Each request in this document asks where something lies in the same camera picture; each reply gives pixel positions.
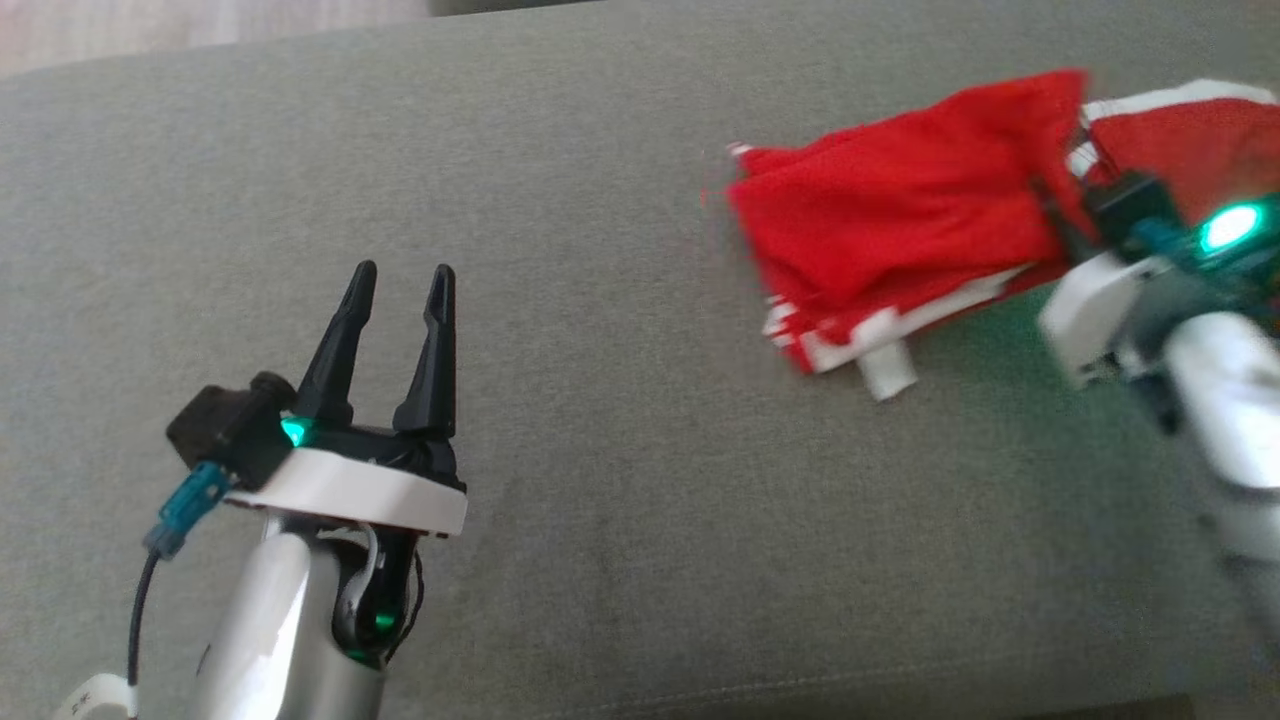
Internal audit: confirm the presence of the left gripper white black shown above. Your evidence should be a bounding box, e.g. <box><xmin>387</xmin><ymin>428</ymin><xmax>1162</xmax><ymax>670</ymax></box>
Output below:
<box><xmin>225</xmin><ymin>260</ymin><xmax>470</xmax><ymax>539</ymax></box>

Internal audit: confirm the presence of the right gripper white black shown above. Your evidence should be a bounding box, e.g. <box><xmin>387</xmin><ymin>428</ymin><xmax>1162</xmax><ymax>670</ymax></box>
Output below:
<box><xmin>1030</xmin><ymin>172</ymin><xmax>1280</xmax><ymax>393</ymax></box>

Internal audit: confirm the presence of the red garment with white stripes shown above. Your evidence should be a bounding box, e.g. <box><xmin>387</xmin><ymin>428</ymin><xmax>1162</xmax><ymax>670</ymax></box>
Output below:
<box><xmin>725</xmin><ymin>68</ymin><xmax>1097</xmax><ymax>404</ymax></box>

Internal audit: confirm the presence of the folded red white garment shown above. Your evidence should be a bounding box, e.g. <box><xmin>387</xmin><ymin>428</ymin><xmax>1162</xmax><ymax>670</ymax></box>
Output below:
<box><xmin>1065</xmin><ymin>78</ymin><xmax>1280</xmax><ymax>227</ymax></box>

